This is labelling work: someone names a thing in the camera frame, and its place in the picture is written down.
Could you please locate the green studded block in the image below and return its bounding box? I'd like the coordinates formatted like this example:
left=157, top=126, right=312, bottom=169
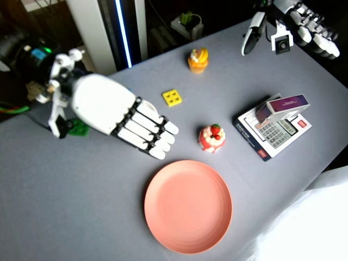
left=67, top=119, right=90, bottom=138

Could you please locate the yellow studded block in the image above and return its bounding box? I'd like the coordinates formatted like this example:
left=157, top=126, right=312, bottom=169
left=162, top=89, right=183, bottom=108

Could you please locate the white column with blue light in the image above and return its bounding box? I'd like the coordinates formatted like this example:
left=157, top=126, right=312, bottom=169
left=65, top=0, right=149, bottom=76

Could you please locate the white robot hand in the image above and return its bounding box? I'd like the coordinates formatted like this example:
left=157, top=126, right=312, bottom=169
left=241, top=0, right=341, bottom=59
left=71, top=73, right=180, bottom=160

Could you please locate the green cable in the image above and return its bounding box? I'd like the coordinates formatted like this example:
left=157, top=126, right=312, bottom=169
left=0, top=104, right=31, bottom=115

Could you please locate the white calculator box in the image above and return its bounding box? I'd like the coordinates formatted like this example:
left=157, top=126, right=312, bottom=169
left=233, top=92, right=313, bottom=162

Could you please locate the white cloth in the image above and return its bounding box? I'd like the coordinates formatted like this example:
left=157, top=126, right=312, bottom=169
left=244, top=167, right=348, bottom=261

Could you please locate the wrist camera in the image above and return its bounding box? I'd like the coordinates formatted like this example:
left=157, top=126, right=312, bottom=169
left=48, top=113, right=74, bottom=140
left=270, top=26, right=294, bottom=55

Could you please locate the orange cupcake toy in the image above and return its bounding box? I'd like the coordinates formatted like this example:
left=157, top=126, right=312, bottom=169
left=187, top=47, right=210, bottom=74

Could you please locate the pink round plate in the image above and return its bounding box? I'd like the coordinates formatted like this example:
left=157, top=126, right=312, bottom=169
left=144, top=159, right=233, bottom=255

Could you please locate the purple small box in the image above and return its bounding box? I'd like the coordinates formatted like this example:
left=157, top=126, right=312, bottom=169
left=255, top=94, right=311, bottom=125

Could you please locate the grey table cloth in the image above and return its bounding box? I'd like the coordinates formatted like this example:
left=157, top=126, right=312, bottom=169
left=0, top=18, right=348, bottom=261

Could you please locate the strawberry cake toy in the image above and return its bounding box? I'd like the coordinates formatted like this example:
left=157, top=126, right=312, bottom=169
left=197, top=123, right=227, bottom=153

